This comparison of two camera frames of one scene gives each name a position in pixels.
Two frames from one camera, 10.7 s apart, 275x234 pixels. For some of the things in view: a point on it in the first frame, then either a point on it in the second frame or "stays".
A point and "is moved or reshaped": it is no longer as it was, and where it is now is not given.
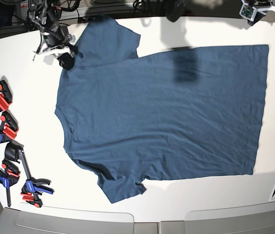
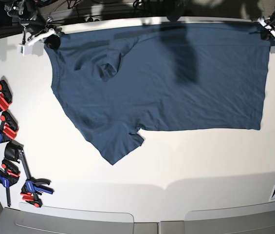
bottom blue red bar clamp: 31,189 stays
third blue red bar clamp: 9,174 stays
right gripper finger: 66,61 → 53,42
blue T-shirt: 194,112 is moved or reshaped
